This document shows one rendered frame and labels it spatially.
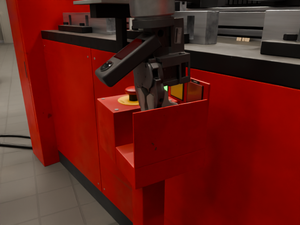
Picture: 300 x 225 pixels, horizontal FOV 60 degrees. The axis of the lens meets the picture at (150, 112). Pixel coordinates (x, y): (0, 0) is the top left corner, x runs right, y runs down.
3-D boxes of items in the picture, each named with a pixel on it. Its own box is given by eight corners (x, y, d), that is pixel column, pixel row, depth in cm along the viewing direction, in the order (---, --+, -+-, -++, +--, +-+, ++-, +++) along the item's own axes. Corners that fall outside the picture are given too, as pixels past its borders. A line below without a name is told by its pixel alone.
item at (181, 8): (141, 11, 99) (141, 3, 98) (147, 11, 100) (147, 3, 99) (179, 11, 84) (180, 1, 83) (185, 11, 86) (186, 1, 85)
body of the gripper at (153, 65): (191, 85, 48) (190, 15, 43) (150, 96, 44) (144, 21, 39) (168, 77, 54) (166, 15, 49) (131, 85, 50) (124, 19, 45)
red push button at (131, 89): (122, 101, 59) (121, 86, 58) (138, 98, 61) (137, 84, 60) (129, 106, 56) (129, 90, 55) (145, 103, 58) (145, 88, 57)
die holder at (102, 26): (64, 30, 153) (62, 12, 150) (73, 29, 157) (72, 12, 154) (108, 34, 117) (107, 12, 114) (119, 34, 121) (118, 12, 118)
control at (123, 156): (100, 144, 64) (94, 72, 58) (156, 131, 71) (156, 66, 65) (135, 190, 47) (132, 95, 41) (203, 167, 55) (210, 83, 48)
